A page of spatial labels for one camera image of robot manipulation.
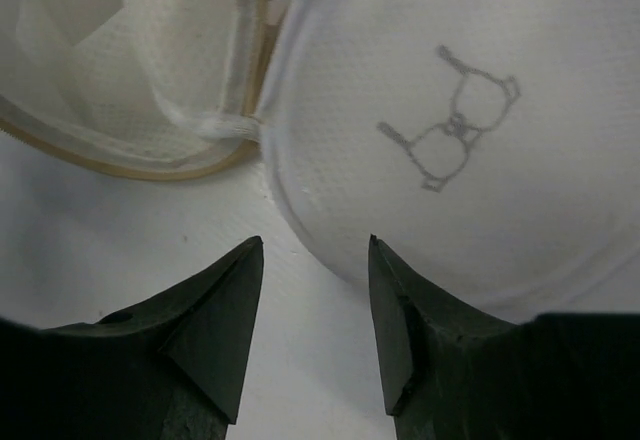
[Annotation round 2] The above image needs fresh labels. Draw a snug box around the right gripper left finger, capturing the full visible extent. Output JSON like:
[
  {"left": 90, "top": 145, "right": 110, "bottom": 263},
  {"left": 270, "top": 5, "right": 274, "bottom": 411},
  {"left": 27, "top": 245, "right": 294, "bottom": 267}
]
[{"left": 1, "top": 236, "right": 264, "bottom": 439}]

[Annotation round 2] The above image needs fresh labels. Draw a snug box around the round mesh laundry bag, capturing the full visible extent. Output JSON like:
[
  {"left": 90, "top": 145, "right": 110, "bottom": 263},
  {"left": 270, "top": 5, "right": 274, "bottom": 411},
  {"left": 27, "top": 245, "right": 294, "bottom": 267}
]
[{"left": 1, "top": 0, "right": 639, "bottom": 320}]

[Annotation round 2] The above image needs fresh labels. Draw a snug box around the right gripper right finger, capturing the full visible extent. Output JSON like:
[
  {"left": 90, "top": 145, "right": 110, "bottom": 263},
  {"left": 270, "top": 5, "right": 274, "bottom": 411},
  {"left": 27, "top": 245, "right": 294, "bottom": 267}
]
[{"left": 368, "top": 238, "right": 639, "bottom": 439}]

